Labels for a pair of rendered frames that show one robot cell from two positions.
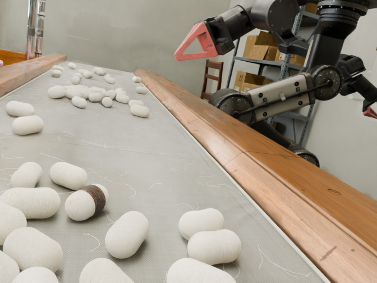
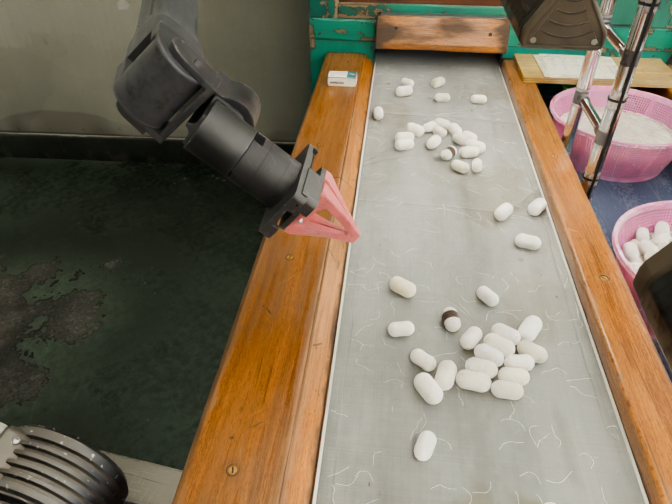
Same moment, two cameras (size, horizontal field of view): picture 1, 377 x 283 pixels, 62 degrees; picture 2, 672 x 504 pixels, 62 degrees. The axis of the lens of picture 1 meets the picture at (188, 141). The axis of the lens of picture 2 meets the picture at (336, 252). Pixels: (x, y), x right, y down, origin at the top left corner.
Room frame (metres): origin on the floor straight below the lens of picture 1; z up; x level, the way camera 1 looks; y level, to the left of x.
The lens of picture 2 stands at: (1.08, 0.24, 1.23)
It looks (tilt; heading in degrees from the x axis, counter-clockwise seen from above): 39 degrees down; 204
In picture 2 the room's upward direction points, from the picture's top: straight up
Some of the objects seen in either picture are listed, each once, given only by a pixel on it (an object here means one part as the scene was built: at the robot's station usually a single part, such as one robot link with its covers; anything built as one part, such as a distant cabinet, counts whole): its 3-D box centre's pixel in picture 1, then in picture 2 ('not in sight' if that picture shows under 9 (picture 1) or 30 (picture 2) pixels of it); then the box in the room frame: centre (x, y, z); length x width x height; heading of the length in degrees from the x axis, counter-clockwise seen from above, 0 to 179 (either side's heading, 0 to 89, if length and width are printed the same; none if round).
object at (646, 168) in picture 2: not in sight; (615, 135); (-0.06, 0.33, 0.72); 0.27 x 0.27 x 0.10
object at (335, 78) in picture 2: not in sight; (342, 78); (0.02, -0.22, 0.77); 0.06 x 0.04 x 0.02; 108
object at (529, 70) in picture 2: not in sight; (593, 70); (-0.27, 0.26, 0.77); 0.33 x 0.15 x 0.01; 108
